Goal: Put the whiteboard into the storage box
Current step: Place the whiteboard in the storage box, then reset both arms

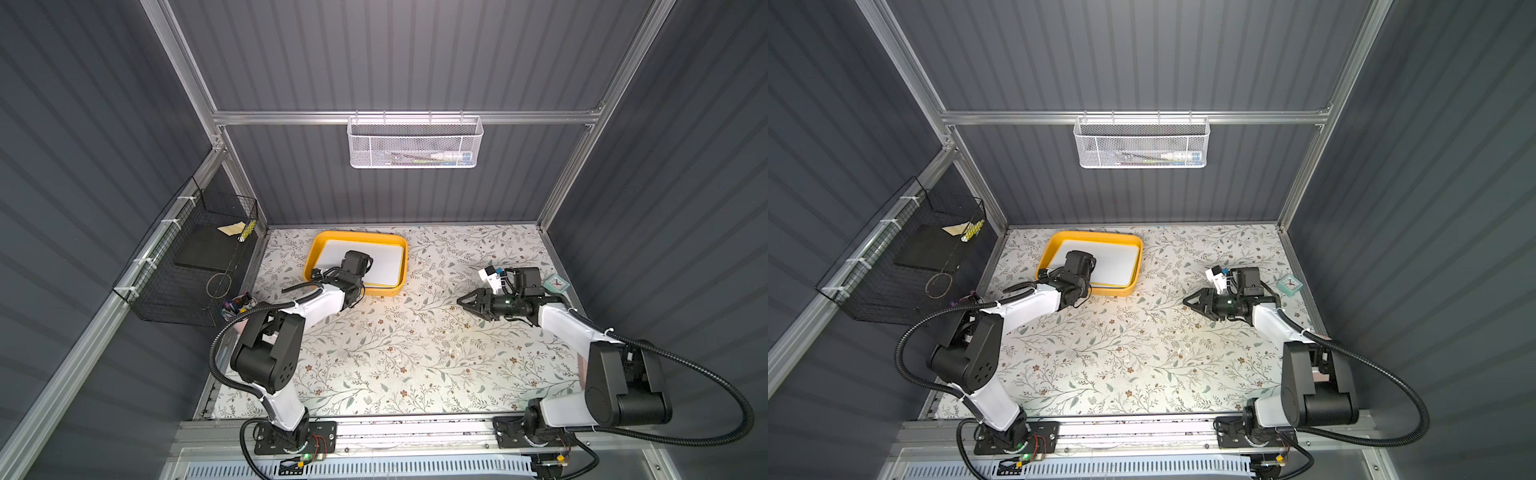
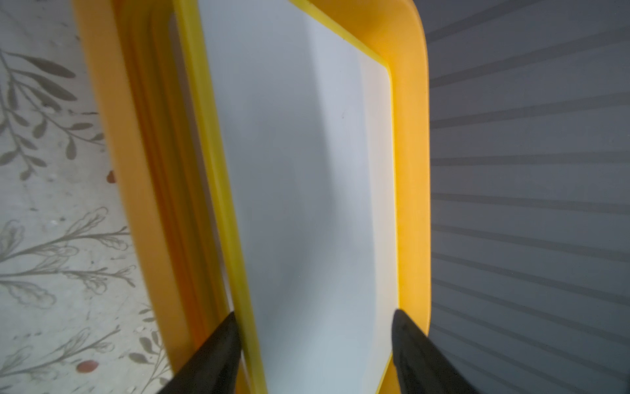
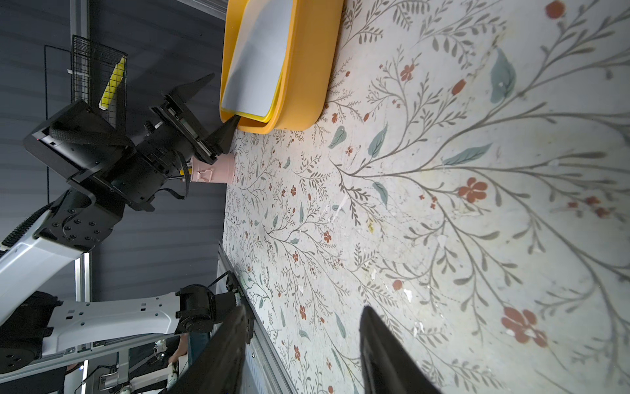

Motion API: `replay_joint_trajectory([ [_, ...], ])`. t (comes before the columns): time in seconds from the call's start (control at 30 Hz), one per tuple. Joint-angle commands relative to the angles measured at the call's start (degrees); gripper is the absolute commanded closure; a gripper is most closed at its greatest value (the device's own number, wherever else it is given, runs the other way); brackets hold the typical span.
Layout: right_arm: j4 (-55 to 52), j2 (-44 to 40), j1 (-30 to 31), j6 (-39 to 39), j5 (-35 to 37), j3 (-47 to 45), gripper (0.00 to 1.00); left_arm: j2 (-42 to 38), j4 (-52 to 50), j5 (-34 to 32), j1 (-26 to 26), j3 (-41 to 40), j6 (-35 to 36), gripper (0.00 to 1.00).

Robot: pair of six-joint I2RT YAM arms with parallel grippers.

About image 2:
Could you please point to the floral table mat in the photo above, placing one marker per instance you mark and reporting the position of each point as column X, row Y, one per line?
column 75, row 314

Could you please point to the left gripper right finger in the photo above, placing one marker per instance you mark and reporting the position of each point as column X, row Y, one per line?
column 420, row 366

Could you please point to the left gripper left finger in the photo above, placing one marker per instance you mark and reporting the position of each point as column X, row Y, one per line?
column 213, row 369

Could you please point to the whiteboard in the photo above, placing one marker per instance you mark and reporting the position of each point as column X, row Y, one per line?
column 295, row 124

